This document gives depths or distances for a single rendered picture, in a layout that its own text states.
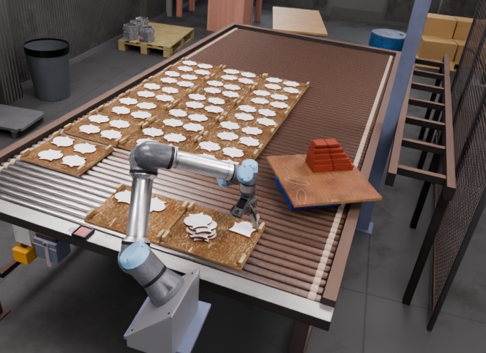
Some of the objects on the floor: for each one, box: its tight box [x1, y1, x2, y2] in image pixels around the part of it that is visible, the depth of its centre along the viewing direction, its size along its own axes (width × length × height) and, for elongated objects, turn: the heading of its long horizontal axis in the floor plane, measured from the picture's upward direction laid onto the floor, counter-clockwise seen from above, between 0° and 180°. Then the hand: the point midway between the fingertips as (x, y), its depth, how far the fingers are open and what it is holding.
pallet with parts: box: [118, 17, 195, 58], centre depth 793 cm, size 134×93×39 cm
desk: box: [273, 7, 328, 38], centre depth 722 cm, size 75×146×78 cm, turn 169°
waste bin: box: [23, 38, 70, 102], centre depth 566 cm, size 50×50×64 cm
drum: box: [368, 29, 406, 93], centre depth 681 cm, size 54×54×82 cm
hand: (242, 225), depth 230 cm, fingers open, 14 cm apart
